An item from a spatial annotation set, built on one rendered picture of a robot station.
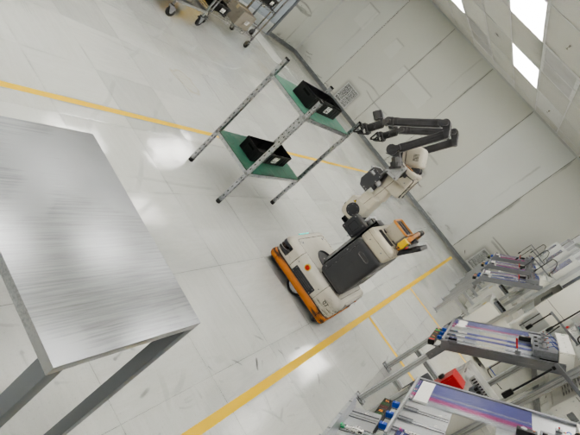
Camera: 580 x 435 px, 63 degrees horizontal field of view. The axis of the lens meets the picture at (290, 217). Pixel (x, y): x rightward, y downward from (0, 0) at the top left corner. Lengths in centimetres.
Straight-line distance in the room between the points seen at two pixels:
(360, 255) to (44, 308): 258
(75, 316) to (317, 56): 1119
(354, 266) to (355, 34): 892
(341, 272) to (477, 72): 805
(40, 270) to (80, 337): 17
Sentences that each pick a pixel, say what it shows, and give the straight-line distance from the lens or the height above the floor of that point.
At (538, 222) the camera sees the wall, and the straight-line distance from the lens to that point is 1055.
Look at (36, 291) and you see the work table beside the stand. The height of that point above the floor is 80.
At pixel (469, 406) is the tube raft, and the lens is 243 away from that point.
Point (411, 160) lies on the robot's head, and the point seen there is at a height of 127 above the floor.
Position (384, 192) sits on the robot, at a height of 98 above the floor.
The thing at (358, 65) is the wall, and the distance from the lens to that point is 1157.
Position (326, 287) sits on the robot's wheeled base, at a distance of 349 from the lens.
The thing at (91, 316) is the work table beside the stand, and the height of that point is 80.
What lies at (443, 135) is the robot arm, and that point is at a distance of 329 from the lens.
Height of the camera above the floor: 161
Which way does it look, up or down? 21 degrees down
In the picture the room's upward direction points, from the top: 49 degrees clockwise
